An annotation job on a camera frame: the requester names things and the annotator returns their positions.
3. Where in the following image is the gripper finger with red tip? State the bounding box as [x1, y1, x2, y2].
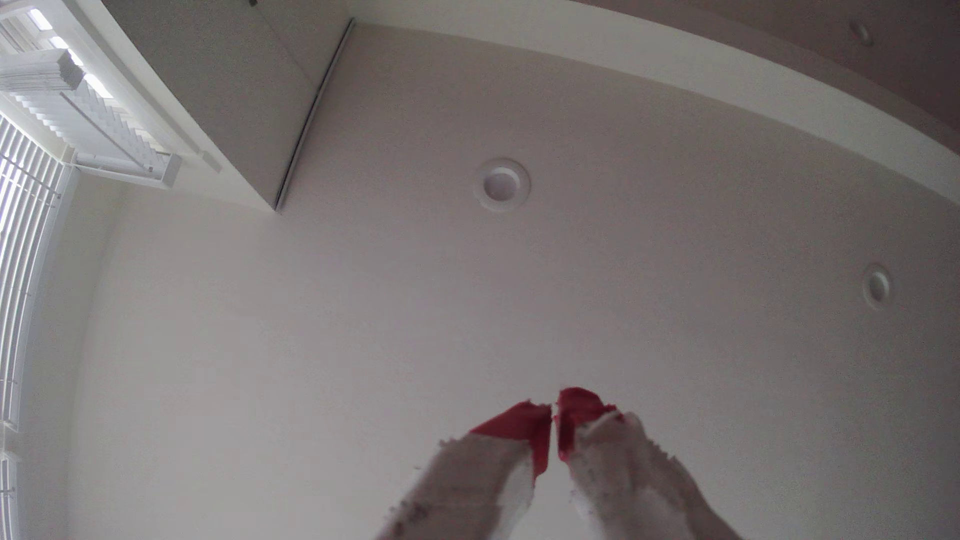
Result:
[375, 399, 555, 540]
[556, 386, 745, 540]

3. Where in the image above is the round recessed ceiling light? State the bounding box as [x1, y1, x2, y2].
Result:
[473, 157, 531, 213]
[861, 262, 894, 312]

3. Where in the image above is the white slatted window blind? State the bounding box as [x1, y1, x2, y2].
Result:
[0, 112, 76, 432]

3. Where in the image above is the white raised window blind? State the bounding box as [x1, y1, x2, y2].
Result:
[0, 7, 183, 189]

